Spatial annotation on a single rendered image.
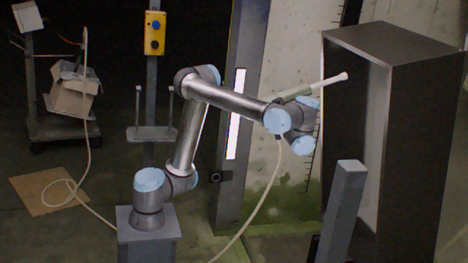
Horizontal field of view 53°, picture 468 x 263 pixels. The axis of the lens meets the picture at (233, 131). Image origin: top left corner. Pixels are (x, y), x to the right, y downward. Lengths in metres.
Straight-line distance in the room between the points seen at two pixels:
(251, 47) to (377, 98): 0.81
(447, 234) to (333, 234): 2.46
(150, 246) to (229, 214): 1.11
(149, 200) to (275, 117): 0.92
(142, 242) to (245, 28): 1.37
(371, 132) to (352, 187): 1.87
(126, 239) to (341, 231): 1.47
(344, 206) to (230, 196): 2.32
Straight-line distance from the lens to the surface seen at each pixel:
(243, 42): 2.85
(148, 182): 2.27
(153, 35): 2.89
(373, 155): 2.92
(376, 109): 2.78
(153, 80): 3.03
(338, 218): 1.01
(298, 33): 2.97
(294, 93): 2.04
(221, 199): 3.28
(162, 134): 3.01
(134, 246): 2.37
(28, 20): 4.36
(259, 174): 3.26
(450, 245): 3.43
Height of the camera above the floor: 2.06
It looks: 24 degrees down
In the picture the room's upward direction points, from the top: 7 degrees clockwise
